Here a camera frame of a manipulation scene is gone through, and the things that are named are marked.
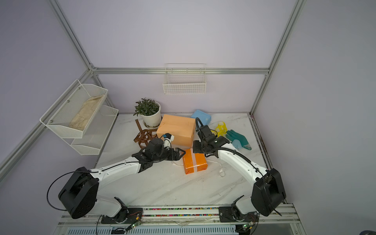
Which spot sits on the aluminium frame rail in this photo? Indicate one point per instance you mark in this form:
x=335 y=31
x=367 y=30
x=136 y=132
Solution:
x=187 y=215

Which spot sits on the white ribbon bow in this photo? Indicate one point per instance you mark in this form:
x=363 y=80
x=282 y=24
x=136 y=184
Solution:
x=221 y=171

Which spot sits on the tan gift box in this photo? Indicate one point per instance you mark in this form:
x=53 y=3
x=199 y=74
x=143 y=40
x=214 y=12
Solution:
x=182 y=128

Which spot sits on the orange gift box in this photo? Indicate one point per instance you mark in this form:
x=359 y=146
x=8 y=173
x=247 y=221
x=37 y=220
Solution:
x=194 y=162

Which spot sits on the potted green plant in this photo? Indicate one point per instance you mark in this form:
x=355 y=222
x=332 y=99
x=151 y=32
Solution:
x=150 y=111

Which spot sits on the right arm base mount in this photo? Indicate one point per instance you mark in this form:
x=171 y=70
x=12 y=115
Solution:
x=236 y=213

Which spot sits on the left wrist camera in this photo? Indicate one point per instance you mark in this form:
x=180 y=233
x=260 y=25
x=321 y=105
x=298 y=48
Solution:
x=167 y=138

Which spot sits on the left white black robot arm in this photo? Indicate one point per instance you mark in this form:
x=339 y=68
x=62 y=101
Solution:
x=80 y=195

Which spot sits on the brown ribbon bow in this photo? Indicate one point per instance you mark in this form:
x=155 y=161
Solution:
x=144 y=136

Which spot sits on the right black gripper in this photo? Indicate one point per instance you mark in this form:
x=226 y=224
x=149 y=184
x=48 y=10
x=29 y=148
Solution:
x=197 y=147

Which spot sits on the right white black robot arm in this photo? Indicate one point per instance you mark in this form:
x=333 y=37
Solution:
x=268 y=190

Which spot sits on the white two-tier mesh shelf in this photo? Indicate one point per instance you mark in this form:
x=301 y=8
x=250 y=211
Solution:
x=92 y=139

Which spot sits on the light blue gift box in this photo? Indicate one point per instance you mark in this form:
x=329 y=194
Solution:
x=204 y=117

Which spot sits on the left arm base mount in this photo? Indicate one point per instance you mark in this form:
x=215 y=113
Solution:
x=125 y=216

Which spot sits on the beige cloth in shelf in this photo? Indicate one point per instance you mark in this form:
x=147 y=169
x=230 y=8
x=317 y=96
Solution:
x=82 y=118

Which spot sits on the yellow ribbon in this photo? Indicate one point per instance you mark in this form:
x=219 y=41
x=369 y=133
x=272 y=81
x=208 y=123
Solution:
x=221 y=129

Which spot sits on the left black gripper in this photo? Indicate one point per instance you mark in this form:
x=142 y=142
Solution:
x=176 y=157

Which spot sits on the white wire wall basket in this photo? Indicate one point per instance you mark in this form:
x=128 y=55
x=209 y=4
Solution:
x=184 y=79

